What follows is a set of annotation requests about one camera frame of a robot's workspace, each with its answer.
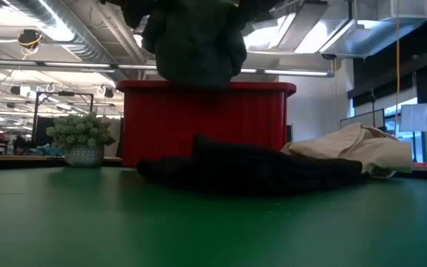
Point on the dark green garment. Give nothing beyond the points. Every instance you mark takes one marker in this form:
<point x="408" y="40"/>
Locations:
<point x="195" y="44"/>

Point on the red ribbed plastic bin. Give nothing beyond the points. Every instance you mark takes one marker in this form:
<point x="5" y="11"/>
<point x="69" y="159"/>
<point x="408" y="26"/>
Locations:
<point x="161" y="122"/>

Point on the black garment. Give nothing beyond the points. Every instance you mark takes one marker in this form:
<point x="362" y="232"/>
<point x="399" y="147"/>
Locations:
<point x="250" y="170"/>

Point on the beige garment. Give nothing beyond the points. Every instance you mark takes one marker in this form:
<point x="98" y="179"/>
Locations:
<point x="354" y="148"/>

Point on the slanted silver ceiling panel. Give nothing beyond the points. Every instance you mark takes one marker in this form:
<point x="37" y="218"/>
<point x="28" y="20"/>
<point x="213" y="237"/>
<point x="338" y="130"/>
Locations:
<point x="295" y="26"/>

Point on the black ceiling device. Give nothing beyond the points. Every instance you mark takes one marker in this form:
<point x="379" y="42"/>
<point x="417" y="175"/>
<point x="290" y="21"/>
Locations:
<point x="30" y="38"/>

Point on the green spiky plant ornament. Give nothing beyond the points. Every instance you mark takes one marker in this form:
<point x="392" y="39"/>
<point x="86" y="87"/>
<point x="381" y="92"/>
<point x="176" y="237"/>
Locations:
<point x="80" y="133"/>

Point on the grey partition panel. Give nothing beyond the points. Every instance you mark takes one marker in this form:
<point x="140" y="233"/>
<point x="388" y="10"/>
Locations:
<point x="361" y="120"/>

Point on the light wooden desk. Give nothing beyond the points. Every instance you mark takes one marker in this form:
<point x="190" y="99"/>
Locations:
<point x="13" y="157"/>

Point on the white sheet board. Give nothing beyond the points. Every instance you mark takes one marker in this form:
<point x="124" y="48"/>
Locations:
<point x="421" y="118"/>

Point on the ribbed silver air duct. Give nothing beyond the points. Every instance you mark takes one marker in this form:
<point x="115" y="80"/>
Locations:
<point x="87" y="48"/>

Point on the black stand frame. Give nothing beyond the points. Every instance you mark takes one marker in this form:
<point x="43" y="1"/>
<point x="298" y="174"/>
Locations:
<point x="65" y="93"/>

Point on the white ceiling duct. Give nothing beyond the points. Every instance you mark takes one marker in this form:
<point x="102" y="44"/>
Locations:
<point x="365" y="37"/>

